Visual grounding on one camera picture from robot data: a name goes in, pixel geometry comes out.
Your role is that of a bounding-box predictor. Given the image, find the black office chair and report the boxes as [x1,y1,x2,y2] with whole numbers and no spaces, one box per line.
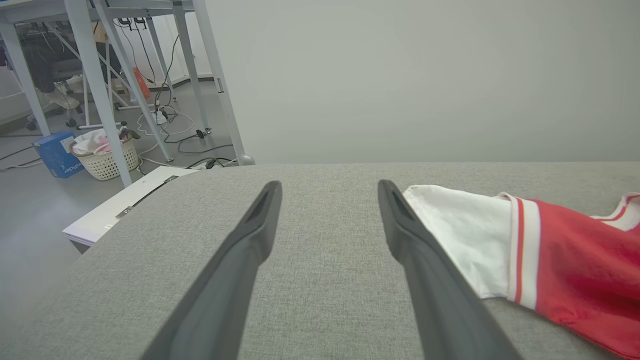
[19,30,85,132]

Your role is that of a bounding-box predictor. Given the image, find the white plastic laundry basket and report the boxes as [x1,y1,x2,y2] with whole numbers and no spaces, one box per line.
[70,132,141,182]

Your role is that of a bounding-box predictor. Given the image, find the white metal table frame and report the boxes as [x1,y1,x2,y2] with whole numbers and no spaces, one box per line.
[0,0,256,188]

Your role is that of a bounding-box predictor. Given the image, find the orange object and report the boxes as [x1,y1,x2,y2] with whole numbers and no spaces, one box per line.
[132,67,152,100]

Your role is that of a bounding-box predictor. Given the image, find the white coiled floor cable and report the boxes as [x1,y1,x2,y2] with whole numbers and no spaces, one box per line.
[136,104,197,137]

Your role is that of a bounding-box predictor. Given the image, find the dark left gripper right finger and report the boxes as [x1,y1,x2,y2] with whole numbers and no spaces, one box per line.
[377,179,523,360]

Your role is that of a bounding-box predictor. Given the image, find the pink white clothes pile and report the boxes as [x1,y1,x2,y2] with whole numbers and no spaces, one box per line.
[74,127,127,156]

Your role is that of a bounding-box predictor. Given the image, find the red and white basketball jersey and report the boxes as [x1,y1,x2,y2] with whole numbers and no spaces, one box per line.
[402,184,640,360]

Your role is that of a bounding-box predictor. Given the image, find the black hanging cables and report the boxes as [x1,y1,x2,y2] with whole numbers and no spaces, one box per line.
[114,17,182,108]

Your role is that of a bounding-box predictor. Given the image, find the blue cardboard box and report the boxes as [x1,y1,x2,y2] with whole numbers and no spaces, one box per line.
[32,131,85,179]

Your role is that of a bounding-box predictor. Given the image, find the white metal equipment box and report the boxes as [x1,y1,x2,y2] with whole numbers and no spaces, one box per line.
[62,166,201,255]

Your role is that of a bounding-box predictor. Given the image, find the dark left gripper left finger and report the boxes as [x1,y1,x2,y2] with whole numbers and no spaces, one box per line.
[140,180,283,360]

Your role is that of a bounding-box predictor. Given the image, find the black strap box handle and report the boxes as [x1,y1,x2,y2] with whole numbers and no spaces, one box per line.
[116,175,180,220]

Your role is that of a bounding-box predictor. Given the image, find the black floor power cable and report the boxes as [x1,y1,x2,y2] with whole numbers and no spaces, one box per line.
[176,127,236,169]

